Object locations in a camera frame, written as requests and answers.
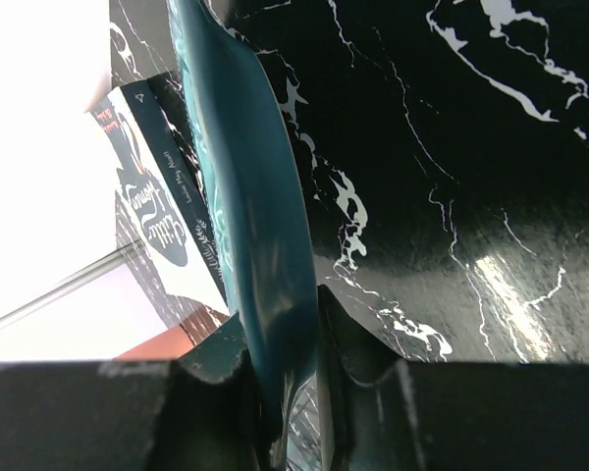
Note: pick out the floral cover book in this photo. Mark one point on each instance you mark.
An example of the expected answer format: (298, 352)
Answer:
(159, 209)

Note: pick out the teal scalloped plate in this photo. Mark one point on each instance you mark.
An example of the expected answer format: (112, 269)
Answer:
(255, 202)

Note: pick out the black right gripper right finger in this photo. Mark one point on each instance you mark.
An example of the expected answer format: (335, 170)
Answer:
(379, 411)

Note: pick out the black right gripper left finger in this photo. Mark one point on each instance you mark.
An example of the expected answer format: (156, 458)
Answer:
(199, 412)

